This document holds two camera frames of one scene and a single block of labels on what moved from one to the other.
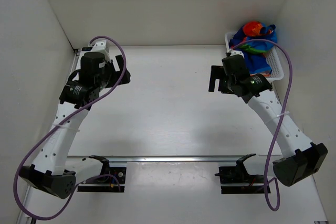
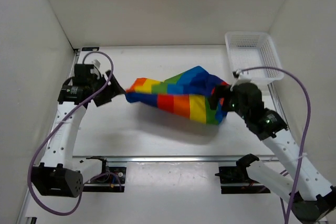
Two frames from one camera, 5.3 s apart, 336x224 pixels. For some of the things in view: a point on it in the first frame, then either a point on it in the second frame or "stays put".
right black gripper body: [229, 82] to [230, 100]
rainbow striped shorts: [253, 39] to [187, 94]
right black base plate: [236, 180] stays put
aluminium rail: [169, 159] stays put
